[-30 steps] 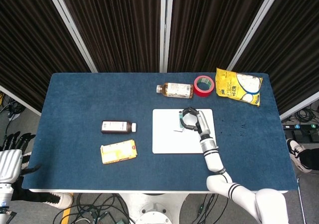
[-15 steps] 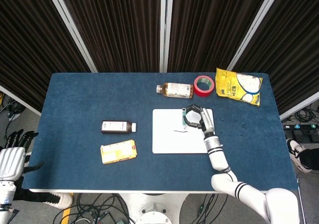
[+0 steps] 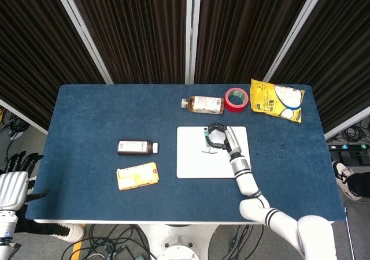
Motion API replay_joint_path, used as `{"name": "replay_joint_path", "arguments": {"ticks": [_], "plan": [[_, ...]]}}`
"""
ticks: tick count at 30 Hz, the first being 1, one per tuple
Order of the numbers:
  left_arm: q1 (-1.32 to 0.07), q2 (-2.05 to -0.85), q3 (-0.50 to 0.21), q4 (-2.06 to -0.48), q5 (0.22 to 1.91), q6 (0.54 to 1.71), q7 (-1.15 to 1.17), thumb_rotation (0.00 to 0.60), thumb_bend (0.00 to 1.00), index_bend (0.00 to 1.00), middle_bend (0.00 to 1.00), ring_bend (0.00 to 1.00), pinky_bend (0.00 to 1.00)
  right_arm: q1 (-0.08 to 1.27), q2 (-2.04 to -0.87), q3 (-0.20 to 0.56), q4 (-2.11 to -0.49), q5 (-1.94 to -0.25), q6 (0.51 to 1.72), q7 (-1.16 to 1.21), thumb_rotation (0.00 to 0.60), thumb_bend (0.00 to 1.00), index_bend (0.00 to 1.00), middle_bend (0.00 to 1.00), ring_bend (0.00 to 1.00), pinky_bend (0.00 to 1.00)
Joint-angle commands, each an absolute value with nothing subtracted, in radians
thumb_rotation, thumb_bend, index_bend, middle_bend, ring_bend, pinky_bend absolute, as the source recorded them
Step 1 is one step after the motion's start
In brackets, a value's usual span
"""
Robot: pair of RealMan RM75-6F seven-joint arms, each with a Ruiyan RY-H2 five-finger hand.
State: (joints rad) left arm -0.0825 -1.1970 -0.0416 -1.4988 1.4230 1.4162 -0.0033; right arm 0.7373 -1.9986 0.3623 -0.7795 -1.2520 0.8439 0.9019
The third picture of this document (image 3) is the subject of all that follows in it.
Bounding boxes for amber tea bottle silver cap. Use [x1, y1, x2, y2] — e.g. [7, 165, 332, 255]
[181, 95, 225, 116]

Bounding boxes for green white marker pen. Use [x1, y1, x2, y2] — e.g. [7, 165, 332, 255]
[202, 128, 212, 151]

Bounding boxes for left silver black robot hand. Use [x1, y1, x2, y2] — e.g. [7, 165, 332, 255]
[0, 152, 50, 211]

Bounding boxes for yellow cardboard food box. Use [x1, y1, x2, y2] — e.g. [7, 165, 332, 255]
[116, 161, 161, 191]

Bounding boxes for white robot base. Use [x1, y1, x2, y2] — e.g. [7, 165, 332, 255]
[138, 224, 220, 260]

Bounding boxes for white sneaker black stripes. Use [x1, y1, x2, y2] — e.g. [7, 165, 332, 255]
[332, 161, 362, 202]

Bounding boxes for white sneaker black laces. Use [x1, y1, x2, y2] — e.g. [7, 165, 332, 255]
[43, 224, 85, 243]

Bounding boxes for red tape roll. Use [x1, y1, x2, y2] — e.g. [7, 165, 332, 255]
[224, 87, 250, 113]

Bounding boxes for dark ribbed partition panel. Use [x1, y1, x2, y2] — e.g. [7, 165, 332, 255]
[271, 0, 370, 133]
[66, 0, 188, 84]
[0, 0, 108, 131]
[195, 0, 317, 84]

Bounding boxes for blue velvet tablecloth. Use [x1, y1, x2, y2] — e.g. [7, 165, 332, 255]
[25, 83, 347, 222]

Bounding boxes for white table frame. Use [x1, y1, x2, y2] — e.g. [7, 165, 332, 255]
[33, 219, 336, 225]

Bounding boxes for aluminium partition post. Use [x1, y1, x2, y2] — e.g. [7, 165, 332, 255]
[184, 0, 202, 84]
[51, 0, 113, 84]
[262, 0, 330, 83]

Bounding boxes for white drawing board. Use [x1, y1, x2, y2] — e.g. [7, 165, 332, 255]
[176, 125, 251, 180]

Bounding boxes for yellow snack bag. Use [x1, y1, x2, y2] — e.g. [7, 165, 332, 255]
[249, 78, 306, 124]

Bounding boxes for black floor cable bundle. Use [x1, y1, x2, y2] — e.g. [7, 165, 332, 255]
[62, 224, 151, 260]

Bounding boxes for brown bottle white cap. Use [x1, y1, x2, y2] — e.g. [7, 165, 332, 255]
[116, 139, 160, 157]

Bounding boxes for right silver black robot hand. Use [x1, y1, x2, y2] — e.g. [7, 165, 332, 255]
[206, 122, 243, 156]

